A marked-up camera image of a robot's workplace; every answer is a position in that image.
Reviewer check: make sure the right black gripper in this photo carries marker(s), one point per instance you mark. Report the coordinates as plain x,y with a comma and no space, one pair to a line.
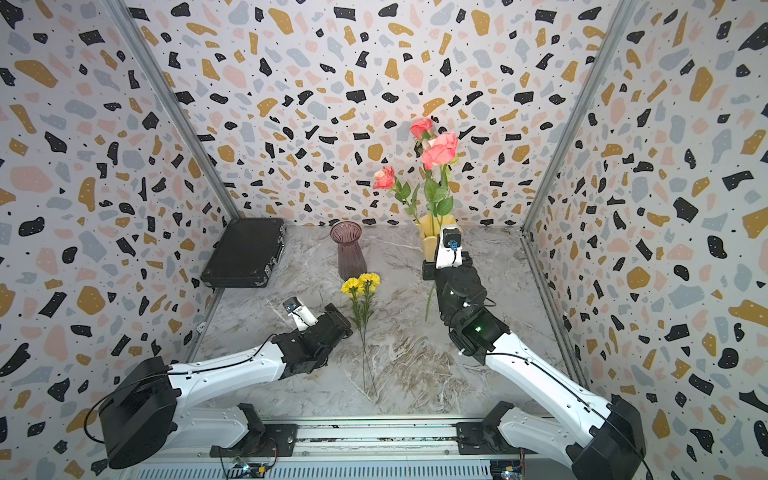
433,273

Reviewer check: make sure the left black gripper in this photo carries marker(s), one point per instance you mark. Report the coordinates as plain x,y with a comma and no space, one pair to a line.
333,310

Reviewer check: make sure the yellow carnation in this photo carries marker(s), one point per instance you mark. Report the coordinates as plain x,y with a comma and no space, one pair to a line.
368,284
351,288

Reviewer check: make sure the pink rose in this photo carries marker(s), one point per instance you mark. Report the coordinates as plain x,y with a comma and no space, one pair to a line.
423,131
386,179
436,165

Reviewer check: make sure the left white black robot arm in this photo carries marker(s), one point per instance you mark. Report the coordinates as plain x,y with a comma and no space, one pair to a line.
162,406

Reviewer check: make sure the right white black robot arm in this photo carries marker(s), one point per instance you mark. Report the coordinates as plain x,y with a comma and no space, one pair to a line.
594,437

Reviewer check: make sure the yellow ruffled glass vase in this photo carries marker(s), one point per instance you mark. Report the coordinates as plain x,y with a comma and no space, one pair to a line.
429,228

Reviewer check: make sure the purple glass vase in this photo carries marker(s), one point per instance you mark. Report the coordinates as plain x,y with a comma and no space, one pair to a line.
351,261

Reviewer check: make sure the black briefcase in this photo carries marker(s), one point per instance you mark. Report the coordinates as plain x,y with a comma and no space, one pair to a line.
247,254

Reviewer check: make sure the green circuit board left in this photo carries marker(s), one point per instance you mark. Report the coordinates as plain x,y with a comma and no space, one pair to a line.
242,469

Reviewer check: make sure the circuit board right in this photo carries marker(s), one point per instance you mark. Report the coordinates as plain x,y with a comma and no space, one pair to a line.
506,470

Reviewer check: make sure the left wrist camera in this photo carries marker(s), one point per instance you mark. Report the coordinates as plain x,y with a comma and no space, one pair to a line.
300,313

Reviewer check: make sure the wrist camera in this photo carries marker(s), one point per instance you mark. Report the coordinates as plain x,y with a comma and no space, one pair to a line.
449,248
300,313

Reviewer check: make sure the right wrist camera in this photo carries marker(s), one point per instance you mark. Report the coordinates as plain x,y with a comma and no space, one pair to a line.
449,248

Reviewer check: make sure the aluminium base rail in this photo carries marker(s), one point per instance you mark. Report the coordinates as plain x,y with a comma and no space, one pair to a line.
390,448

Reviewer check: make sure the left aluminium frame post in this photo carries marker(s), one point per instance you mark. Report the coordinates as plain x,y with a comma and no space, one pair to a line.
120,15

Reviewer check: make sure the aluminium frame post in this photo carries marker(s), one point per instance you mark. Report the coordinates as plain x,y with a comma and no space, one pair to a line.
120,15
616,27

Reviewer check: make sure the right aluminium frame post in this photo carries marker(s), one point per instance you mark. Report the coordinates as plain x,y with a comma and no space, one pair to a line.
616,27

